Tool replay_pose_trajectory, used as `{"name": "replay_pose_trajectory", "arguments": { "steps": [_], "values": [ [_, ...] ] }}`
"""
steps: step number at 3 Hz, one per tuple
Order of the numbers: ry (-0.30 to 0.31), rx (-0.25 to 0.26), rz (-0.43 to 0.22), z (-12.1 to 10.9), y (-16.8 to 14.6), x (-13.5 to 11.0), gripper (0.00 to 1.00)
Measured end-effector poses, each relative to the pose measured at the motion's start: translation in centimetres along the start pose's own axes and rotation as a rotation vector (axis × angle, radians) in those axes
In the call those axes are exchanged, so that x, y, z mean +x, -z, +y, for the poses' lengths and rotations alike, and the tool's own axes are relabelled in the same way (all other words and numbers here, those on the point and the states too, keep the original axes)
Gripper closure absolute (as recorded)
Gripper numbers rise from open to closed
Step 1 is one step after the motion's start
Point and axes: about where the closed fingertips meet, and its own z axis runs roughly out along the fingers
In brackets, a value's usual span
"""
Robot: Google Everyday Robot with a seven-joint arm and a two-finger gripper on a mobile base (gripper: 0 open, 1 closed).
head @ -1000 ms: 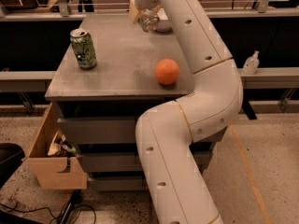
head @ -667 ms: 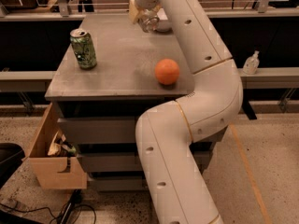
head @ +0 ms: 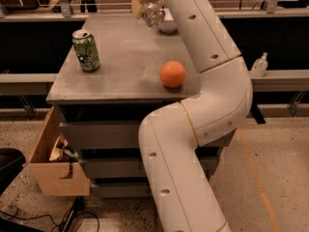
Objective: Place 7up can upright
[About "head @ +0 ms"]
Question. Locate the silver 7up can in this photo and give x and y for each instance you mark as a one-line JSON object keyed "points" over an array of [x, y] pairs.
{"points": [[153, 14]]}

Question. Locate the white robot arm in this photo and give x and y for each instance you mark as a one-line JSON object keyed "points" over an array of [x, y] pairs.
{"points": [[182, 194]]}

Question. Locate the green soda can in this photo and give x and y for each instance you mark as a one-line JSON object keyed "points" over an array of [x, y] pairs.
{"points": [[86, 50]]}

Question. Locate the white ceramic bowl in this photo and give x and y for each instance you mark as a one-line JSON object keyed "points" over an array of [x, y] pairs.
{"points": [[168, 25]]}

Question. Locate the grey drawer cabinet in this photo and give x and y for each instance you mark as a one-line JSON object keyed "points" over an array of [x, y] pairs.
{"points": [[126, 87]]}

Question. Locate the grey metal railing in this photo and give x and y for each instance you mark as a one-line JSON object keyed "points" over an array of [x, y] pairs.
{"points": [[64, 4]]}

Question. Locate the orange fruit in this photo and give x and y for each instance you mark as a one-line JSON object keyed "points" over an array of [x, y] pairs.
{"points": [[172, 74]]}

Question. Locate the top grey drawer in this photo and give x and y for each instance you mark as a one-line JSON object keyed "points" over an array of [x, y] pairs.
{"points": [[131, 134]]}

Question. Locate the grey drawer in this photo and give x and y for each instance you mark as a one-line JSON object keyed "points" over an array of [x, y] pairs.
{"points": [[131, 134], [120, 190], [113, 168]]}

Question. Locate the middle grey drawer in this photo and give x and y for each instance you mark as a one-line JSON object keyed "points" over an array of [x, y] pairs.
{"points": [[113, 168]]}

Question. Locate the snack bags in box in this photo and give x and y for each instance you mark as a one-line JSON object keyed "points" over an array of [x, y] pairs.
{"points": [[62, 152]]}

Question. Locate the bottom grey drawer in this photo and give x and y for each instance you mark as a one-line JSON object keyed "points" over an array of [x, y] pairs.
{"points": [[120, 190]]}

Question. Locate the wooden side box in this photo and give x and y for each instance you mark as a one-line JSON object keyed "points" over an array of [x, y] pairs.
{"points": [[55, 178]]}

